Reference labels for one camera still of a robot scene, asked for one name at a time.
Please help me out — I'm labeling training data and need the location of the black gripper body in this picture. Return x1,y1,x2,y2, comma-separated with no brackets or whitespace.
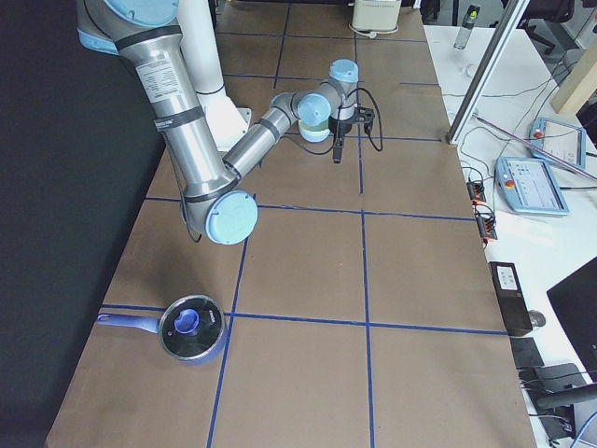
328,117,354,139

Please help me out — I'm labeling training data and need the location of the blue bowl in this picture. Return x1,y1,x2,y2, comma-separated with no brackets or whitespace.
299,127,330,143

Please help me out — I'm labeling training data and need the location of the green bowl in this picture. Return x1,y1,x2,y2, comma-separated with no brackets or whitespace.
298,119,329,133

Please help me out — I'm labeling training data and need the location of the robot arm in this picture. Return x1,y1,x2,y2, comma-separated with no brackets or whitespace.
76,1,358,245

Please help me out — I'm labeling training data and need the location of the silver toaster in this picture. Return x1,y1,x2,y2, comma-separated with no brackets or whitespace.
351,0,401,34

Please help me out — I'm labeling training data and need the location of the clear water bottle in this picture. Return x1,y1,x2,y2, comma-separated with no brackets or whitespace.
453,4,480,50

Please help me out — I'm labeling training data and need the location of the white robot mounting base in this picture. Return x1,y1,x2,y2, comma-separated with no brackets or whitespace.
177,0,251,152

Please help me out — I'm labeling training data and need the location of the pink grabber stick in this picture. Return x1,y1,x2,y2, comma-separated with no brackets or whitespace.
474,115,597,182

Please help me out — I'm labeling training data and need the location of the near teach pendant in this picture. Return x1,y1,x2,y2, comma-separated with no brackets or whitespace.
494,157,569,217

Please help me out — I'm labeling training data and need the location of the teach pendant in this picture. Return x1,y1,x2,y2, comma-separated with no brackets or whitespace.
529,117,587,169
494,157,569,217

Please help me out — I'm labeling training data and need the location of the far teach pendant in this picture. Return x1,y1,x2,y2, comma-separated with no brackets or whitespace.
529,117,587,169

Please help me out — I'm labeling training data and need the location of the blue saucepan with lid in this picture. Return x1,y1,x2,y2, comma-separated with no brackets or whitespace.
96,295,229,365

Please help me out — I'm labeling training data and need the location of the black power adapter box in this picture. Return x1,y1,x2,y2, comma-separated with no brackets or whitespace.
488,261,533,337

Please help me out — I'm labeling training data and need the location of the black monitor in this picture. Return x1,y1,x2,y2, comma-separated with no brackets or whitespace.
547,260,596,379

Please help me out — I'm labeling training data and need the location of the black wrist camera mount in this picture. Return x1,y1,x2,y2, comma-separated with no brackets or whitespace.
352,105,375,136

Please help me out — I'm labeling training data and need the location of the black camera cable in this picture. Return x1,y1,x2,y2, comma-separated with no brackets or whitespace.
298,87,385,155

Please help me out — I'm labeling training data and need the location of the black cable connector block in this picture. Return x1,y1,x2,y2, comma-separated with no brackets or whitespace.
466,180,498,245

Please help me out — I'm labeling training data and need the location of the aluminium frame post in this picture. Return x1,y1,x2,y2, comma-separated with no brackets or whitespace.
446,0,529,146

